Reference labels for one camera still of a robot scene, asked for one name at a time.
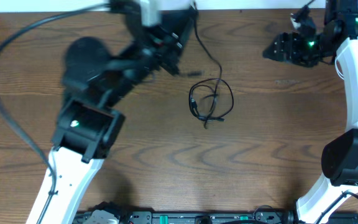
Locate white usb cable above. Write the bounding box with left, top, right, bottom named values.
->
left=334, top=57, right=344, bottom=80

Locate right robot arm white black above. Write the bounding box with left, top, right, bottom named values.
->
left=263, top=0, right=358, bottom=223

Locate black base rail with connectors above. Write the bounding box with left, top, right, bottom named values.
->
left=73, top=202, right=358, bottom=224

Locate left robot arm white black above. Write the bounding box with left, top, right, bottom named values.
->
left=27, top=1, right=198, bottom=223

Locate black usb cable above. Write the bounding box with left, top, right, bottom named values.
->
left=178, top=2, right=234, bottom=129

